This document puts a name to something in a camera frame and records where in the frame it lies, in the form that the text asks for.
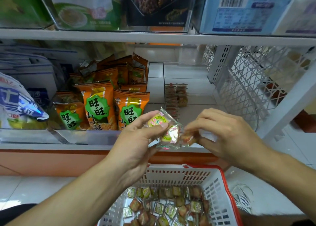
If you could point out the green white product box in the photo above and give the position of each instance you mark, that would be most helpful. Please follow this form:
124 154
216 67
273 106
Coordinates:
81 10

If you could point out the pile of small snack packets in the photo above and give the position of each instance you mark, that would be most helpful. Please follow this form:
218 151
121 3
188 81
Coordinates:
168 208

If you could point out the blue product box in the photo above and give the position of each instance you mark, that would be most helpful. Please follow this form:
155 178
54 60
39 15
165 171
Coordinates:
242 13

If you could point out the dark green product bag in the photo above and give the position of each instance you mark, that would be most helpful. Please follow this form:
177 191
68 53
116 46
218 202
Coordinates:
22 8

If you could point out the person's right hand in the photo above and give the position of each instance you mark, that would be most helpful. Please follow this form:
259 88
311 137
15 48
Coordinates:
234 139

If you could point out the clear plastic shelf front guard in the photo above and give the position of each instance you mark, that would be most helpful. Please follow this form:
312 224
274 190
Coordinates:
84 137

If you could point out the blue white snack bag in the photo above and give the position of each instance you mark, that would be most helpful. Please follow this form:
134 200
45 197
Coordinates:
19 104

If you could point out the person's black shorts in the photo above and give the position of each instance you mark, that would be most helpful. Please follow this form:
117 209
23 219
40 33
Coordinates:
17 216

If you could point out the person's right shoe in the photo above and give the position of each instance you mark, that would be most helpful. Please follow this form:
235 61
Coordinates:
243 198

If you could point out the white basket with red rim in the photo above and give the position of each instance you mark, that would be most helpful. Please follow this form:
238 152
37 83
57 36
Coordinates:
222 188

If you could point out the person's left hand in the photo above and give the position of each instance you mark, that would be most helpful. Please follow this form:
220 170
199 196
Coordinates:
133 151

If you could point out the person's right forearm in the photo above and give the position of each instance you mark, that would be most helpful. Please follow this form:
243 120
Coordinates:
291 179

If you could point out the black product box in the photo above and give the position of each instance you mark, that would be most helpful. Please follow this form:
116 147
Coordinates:
158 8

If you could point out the group of orange snack bags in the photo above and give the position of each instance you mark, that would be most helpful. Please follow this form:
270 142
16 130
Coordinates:
96 107

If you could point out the person's left forearm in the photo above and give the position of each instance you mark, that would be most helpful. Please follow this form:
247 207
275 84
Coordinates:
64 206

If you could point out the orange shelf base panel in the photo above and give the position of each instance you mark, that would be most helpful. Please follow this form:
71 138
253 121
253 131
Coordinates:
49 163

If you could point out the white perforated side panel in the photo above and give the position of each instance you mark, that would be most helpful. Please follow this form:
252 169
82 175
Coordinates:
256 80

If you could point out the row of small snack packets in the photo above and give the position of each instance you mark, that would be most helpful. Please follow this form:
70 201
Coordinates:
172 97

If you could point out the white metal shelf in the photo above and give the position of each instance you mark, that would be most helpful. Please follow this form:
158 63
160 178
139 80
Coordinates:
148 37

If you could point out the bundle of snack packets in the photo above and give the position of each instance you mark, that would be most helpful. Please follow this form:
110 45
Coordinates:
170 132

